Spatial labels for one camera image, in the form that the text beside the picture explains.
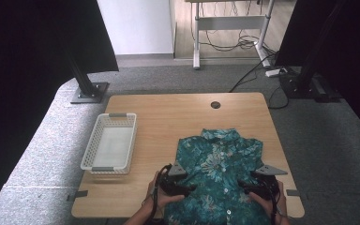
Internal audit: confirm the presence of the person's left hand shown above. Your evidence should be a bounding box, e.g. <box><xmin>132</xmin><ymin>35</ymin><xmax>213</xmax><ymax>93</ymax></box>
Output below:
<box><xmin>142</xmin><ymin>179</ymin><xmax>186</xmax><ymax>218</ymax></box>

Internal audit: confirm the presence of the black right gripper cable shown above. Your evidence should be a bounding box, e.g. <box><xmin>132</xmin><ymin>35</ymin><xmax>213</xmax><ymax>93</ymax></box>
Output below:
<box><xmin>262</xmin><ymin>184</ymin><xmax>279</xmax><ymax>225</ymax></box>

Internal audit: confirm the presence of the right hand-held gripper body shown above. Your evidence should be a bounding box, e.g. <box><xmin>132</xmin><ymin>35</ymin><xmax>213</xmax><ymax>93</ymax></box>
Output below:
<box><xmin>248</xmin><ymin>164</ymin><xmax>289</xmax><ymax>202</ymax></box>

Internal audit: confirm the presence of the tangle of black cables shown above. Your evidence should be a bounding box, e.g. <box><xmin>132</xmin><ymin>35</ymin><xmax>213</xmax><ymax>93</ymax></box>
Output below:
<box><xmin>189</xmin><ymin>0</ymin><xmax>278</xmax><ymax>53</ymax></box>

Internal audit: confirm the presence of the teal floral shirt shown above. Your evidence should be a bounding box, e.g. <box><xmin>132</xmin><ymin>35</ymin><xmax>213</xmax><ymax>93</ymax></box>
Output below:
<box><xmin>163</xmin><ymin>127</ymin><xmax>274</xmax><ymax>225</ymax></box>

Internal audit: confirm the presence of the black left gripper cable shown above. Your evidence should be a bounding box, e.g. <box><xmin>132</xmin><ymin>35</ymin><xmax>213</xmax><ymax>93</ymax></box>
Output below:
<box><xmin>149</xmin><ymin>163</ymin><xmax>173</xmax><ymax>225</ymax></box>

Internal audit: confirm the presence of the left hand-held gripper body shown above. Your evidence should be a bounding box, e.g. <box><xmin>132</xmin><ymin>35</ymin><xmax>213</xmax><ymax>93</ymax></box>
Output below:
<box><xmin>158</xmin><ymin>161</ymin><xmax>189</xmax><ymax>199</ymax></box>

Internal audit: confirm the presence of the person's right hand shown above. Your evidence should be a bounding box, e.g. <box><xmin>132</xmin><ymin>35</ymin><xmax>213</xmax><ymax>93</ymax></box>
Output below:
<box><xmin>247</xmin><ymin>181</ymin><xmax>288</xmax><ymax>225</ymax></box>

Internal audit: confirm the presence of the white plastic basket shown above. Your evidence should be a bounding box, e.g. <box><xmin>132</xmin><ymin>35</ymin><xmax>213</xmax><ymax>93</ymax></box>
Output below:
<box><xmin>80</xmin><ymin>112</ymin><xmax>138</xmax><ymax>175</ymax></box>

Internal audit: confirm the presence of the black metal stand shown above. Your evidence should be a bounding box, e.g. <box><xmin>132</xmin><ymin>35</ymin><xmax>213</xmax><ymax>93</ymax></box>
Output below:
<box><xmin>65</xmin><ymin>52</ymin><xmax>111</xmax><ymax>105</ymax></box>
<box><xmin>279</xmin><ymin>0</ymin><xmax>344</xmax><ymax>104</ymax></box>

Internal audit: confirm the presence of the black curtain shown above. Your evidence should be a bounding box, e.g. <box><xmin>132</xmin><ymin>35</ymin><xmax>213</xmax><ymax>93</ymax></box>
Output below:
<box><xmin>0</xmin><ymin>0</ymin><xmax>120</xmax><ymax>217</ymax></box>
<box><xmin>276</xmin><ymin>0</ymin><xmax>360</xmax><ymax>143</ymax></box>

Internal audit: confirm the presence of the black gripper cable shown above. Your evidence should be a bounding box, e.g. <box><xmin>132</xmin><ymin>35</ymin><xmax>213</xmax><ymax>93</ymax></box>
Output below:
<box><xmin>262</xmin><ymin>184</ymin><xmax>279</xmax><ymax>225</ymax></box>
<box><xmin>149</xmin><ymin>163</ymin><xmax>173</xmax><ymax>225</ymax></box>

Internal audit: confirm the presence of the black floor cable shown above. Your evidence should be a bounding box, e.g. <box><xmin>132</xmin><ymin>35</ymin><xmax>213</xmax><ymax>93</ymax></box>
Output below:
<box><xmin>228</xmin><ymin>51</ymin><xmax>291</xmax><ymax>111</ymax></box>

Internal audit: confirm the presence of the white desk frame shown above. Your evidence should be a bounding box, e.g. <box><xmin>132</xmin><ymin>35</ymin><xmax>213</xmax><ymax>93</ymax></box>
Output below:
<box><xmin>185</xmin><ymin>0</ymin><xmax>277</xmax><ymax>70</ymax></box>

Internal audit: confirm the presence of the white power strip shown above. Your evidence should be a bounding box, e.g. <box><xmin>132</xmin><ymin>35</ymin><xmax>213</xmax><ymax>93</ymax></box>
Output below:
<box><xmin>264</xmin><ymin>67</ymin><xmax>289</xmax><ymax>79</ymax></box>

